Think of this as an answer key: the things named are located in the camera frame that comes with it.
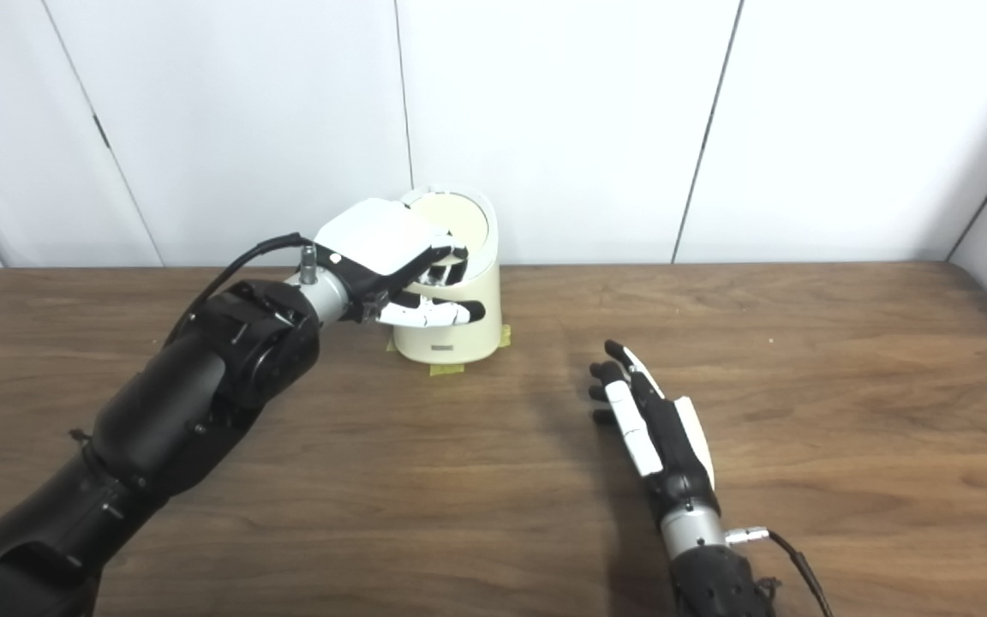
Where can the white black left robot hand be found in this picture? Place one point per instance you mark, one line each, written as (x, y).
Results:
(378, 236)

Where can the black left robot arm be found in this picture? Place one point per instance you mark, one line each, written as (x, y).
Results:
(185, 394)

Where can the cream round bin lid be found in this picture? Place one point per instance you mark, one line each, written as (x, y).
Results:
(459, 218)

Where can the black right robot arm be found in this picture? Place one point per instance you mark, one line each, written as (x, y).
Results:
(716, 574)

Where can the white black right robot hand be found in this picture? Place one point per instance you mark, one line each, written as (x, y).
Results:
(673, 446)

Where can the cream-colored cylindrical bin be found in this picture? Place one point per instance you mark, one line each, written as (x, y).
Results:
(459, 343)

